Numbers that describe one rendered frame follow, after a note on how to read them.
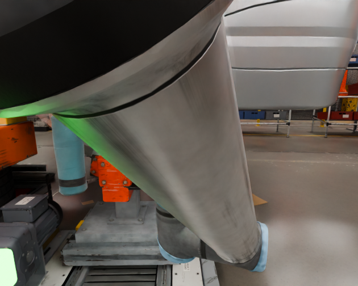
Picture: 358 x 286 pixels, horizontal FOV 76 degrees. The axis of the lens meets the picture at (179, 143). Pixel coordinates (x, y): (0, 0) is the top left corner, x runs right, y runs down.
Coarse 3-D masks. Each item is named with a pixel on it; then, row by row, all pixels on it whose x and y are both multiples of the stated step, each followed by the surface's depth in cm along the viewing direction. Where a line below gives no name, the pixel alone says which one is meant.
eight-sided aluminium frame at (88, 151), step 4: (40, 116) 82; (44, 116) 82; (48, 116) 84; (44, 120) 82; (48, 120) 82; (48, 124) 83; (84, 144) 84; (84, 148) 85; (88, 148) 85; (84, 152) 85; (88, 152) 85; (92, 152) 85; (96, 152) 85
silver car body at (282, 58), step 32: (256, 0) 84; (288, 0) 84; (320, 0) 84; (352, 0) 86; (256, 32) 86; (288, 32) 86; (320, 32) 87; (352, 32) 89; (256, 64) 89; (288, 64) 89; (320, 64) 89; (256, 96) 91; (288, 96) 91; (320, 96) 92
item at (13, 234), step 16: (0, 208) 78; (16, 208) 78; (32, 208) 79; (48, 208) 89; (0, 224) 72; (16, 224) 72; (32, 224) 74; (48, 224) 86; (0, 240) 65; (16, 240) 66; (32, 240) 73; (16, 256) 66; (32, 256) 72; (16, 272) 66; (32, 272) 73
